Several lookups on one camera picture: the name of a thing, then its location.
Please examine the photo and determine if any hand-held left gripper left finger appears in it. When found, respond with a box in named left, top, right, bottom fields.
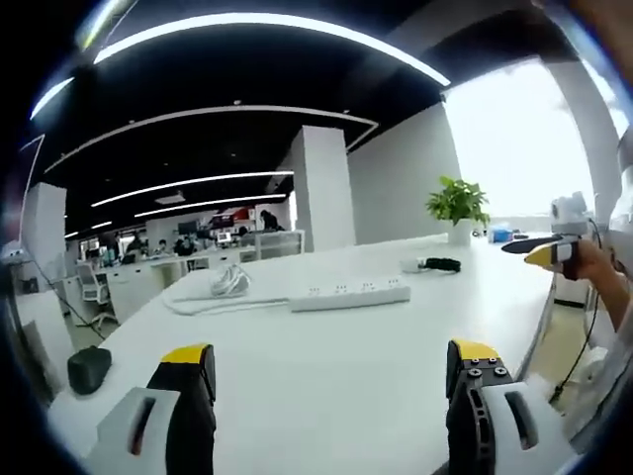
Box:
left=86, top=342, right=218, bottom=475

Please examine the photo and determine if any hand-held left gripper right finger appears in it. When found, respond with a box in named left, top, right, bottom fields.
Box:
left=444, top=338, right=581, bottom=475

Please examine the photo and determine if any white power strip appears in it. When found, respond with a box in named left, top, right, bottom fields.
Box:
left=288, top=276, right=412, bottom=314

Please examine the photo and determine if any white desk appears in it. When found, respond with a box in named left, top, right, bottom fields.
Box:
left=45, top=232, right=563, bottom=475

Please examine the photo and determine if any short ceiling light strip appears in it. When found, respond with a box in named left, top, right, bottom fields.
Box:
left=90, top=170, right=296, bottom=209

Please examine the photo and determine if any angled ceiling light strip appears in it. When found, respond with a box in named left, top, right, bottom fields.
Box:
left=43, top=104, right=381, bottom=175

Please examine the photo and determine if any long ceiling light strip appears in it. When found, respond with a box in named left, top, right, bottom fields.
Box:
left=92, top=11, right=452, bottom=88

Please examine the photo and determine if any person's right hand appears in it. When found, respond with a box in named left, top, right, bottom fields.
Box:
left=568, top=242, right=625, bottom=304

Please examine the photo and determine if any green plant in white pot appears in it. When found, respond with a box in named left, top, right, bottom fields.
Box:
left=425, top=174, right=492, bottom=247

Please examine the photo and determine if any dark grey rounded case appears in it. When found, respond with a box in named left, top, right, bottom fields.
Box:
left=66, top=345, right=113, bottom=396

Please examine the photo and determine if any row of white office desks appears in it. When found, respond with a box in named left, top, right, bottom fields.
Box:
left=101, top=245, right=256, bottom=326

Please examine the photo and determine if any person's white clothing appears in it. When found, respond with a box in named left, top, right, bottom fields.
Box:
left=563, top=329, right=633, bottom=454

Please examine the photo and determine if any white office chair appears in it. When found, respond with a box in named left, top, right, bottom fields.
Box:
left=74, top=261, right=119, bottom=329

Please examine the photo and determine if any glass-front cabinet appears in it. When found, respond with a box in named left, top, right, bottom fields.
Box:
left=253, top=229, right=307, bottom=260

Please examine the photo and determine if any thin black hanging cable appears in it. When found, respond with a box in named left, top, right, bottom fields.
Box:
left=549, top=291, right=603, bottom=403

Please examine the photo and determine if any white power strip cable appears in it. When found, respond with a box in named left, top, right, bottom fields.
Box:
left=162, top=289, right=294, bottom=319

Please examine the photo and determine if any white coiled cable bundle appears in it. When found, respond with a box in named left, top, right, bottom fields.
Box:
left=209, top=263, right=252, bottom=299

